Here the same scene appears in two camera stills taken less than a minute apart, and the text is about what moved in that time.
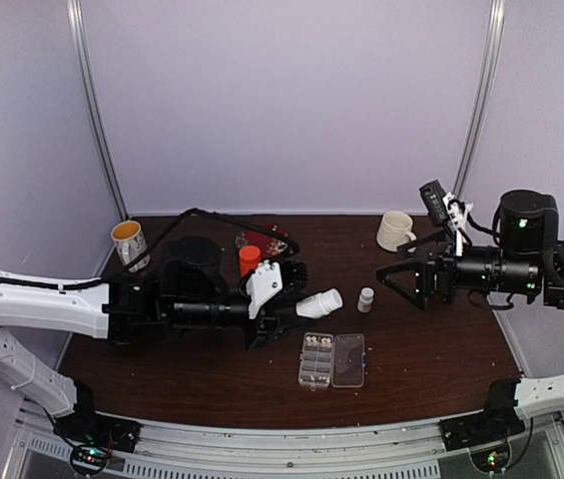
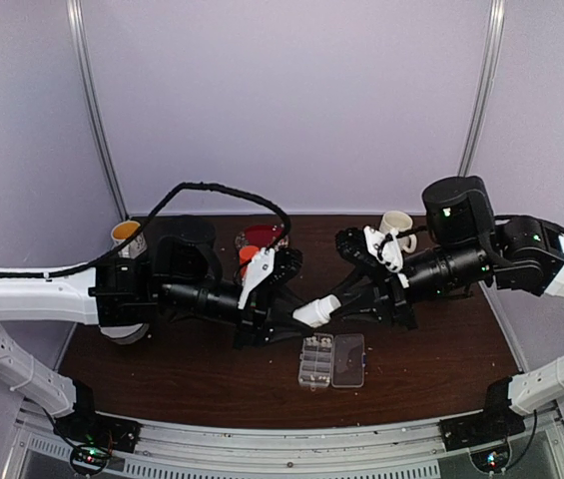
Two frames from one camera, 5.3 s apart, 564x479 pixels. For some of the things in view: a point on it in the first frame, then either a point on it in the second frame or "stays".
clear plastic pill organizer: x=326 y=360 stays
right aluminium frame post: x=486 y=98 stays
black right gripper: x=441 y=260 to x=394 y=310
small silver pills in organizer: x=320 y=377 stays
